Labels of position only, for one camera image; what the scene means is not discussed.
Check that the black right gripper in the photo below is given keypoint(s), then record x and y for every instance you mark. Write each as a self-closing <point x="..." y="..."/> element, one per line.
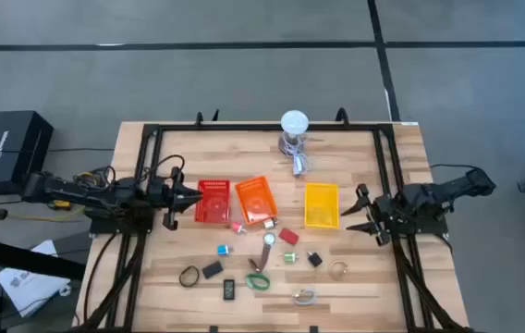
<point x="385" y="210"/>

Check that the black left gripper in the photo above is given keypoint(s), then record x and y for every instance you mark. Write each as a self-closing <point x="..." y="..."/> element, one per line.
<point x="167" y="194"/>

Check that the pink white charger cube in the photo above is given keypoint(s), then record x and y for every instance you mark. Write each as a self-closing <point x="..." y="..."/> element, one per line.
<point x="237" y="227"/>

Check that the black charger cube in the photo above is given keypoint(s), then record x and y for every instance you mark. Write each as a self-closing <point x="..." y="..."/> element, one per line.
<point x="314" y="259"/>

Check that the blue white charger cube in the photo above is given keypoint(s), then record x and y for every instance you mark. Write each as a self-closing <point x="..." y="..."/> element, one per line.
<point x="223" y="250"/>

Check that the black band wristwatch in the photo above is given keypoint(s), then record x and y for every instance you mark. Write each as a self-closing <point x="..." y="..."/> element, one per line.
<point x="181" y="277"/>

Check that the green white charger cube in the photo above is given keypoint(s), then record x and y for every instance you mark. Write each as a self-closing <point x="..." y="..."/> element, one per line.
<point x="289" y="257"/>

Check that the green band wristwatch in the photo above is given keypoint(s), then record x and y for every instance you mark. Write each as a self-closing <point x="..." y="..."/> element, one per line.
<point x="249" y="283"/>

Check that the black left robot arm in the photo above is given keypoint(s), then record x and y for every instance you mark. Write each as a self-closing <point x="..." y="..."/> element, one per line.
<point x="82" y="194"/>

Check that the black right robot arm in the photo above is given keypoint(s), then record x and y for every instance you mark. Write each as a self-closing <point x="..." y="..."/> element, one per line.
<point x="452" y="185"/>

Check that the red plastic basket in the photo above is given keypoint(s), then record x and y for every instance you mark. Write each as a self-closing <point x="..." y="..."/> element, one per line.
<point x="212" y="203"/>

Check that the yellow plastic basket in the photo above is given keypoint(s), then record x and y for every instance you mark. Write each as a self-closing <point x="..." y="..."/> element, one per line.
<point x="321" y="205"/>

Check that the orange plastic basket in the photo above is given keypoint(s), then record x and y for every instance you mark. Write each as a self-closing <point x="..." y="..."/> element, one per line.
<point x="256" y="200"/>

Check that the red power bank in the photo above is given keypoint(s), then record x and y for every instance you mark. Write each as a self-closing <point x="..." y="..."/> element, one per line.
<point x="289" y="236"/>

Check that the black power bank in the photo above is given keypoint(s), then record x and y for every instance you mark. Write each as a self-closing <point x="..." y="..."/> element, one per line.
<point x="212" y="269"/>

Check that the silver white charger cube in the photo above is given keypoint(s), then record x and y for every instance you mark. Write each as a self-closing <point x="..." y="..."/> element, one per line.
<point x="270" y="224"/>

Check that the small black display device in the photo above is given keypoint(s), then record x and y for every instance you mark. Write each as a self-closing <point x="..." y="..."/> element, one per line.
<point x="228" y="289"/>

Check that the white bulb lamp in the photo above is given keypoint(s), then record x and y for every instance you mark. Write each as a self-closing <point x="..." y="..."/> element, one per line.
<point x="294" y="121"/>

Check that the yellow black tool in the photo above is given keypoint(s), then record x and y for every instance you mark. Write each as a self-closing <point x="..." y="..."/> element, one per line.
<point x="61" y="205"/>

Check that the black floor beam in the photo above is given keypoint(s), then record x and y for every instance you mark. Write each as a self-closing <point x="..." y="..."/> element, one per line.
<point x="27" y="259"/>

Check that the black cardboard box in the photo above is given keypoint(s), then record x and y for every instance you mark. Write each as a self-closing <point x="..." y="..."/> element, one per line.
<point x="13" y="148"/>

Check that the white printed paper bag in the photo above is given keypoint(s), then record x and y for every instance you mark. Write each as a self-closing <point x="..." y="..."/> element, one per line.
<point x="27" y="287"/>

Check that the black frame hook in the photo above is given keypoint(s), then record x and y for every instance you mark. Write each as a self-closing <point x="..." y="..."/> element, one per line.
<point x="215" y="115"/>
<point x="199" y="118"/>
<point x="342" y="114"/>

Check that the black metal table frame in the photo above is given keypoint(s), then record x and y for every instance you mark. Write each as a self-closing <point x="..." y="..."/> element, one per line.
<point x="244" y="126"/>

